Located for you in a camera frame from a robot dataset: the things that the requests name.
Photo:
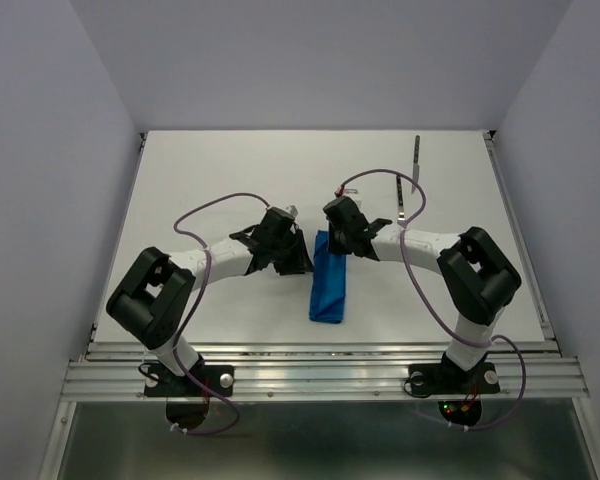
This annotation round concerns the steel knife black handle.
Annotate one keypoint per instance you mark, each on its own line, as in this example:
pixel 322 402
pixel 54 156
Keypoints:
pixel 415 164

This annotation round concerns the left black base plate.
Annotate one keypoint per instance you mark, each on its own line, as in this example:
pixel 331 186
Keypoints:
pixel 190 385

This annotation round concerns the blue cloth napkin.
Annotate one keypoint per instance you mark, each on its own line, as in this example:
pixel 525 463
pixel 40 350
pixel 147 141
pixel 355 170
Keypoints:
pixel 328 291

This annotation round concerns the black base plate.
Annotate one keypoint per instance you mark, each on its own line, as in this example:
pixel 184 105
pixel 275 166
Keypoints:
pixel 431 379
pixel 190 385

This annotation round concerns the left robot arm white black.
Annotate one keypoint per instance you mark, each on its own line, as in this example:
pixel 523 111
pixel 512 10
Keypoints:
pixel 150 300

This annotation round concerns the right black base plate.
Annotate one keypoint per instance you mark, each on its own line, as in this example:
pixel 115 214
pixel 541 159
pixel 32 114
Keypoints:
pixel 431 379

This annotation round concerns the aluminium front rail frame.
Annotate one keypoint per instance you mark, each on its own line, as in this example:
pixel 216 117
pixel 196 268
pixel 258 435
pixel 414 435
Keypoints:
pixel 318 372

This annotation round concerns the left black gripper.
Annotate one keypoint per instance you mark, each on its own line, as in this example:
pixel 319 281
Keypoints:
pixel 299 262

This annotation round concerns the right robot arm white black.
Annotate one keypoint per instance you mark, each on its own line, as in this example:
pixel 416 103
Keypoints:
pixel 480 280

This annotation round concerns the steel fork black handle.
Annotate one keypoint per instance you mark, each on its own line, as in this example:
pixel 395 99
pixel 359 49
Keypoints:
pixel 401 218

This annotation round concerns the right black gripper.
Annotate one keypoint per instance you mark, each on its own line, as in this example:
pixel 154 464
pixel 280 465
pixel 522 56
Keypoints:
pixel 333 244

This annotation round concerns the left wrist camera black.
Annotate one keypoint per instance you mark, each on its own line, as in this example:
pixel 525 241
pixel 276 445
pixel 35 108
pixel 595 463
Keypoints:
pixel 278 222

